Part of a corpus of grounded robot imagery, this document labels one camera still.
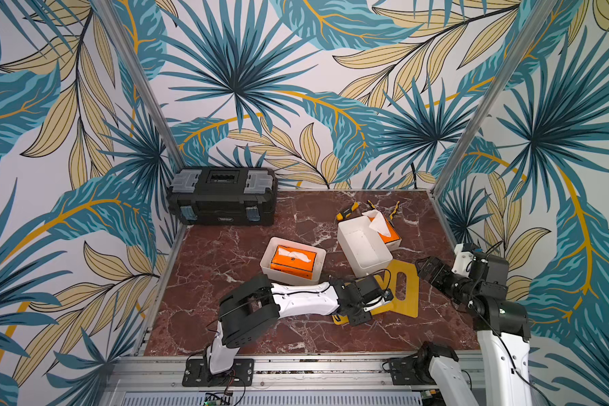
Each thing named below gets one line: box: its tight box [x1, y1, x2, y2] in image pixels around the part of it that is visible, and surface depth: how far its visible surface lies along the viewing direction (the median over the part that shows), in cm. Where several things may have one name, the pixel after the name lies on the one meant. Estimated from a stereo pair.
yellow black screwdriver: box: [335, 201, 360, 221], surface depth 112 cm
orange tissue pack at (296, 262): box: [270, 244, 318, 280], surface depth 90 cm
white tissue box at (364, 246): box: [336, 215, 394, 277], surface depth 100 cm
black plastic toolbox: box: [166, 166, 279, 226], surface depth 99 cm
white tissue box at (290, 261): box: [259, 235, 327, 286], surface depth 90 cm
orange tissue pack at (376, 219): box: [362, 208, 402, 252], surface depth 96 cm
